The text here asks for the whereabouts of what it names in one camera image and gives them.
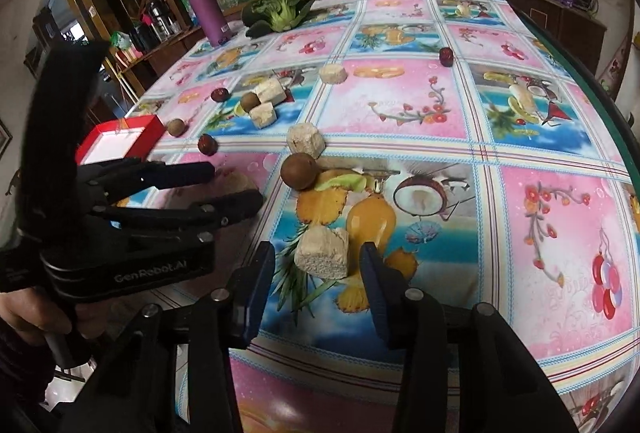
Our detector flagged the large beige cake block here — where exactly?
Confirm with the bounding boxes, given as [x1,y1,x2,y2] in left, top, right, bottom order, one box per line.
[294,225,348,280]

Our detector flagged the brown longan fruit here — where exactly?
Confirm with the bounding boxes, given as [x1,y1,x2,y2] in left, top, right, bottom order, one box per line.
[166,118,188,138]

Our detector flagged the dark red date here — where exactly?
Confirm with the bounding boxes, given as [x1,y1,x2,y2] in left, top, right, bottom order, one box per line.
[210,88,231,103]

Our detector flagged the brown kiwi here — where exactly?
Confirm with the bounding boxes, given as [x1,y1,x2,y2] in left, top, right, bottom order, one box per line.
[280,153,320,192]

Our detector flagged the round beige cake piece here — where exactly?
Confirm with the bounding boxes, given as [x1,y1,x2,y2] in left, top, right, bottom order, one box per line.
[319,64,348,84]

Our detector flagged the wrinkled red date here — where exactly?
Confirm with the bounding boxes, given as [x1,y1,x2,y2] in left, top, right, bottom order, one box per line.
[198,134,219,157]

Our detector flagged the person's left hand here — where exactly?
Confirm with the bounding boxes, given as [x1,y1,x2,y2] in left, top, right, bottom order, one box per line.
[0,288,120,347]

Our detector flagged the red white tray box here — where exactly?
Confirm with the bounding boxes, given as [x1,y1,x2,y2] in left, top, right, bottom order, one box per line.
[75,115,165,166]

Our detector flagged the colourful printed tablecloth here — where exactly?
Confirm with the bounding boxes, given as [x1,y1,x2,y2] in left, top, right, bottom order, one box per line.
[132,0,639,432]

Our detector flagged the purple thermos bottle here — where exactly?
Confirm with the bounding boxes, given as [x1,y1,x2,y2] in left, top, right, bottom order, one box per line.
[188,0,232,46]

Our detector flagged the green bok choy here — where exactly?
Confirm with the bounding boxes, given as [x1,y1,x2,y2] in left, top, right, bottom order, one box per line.
[241,0,317,39]

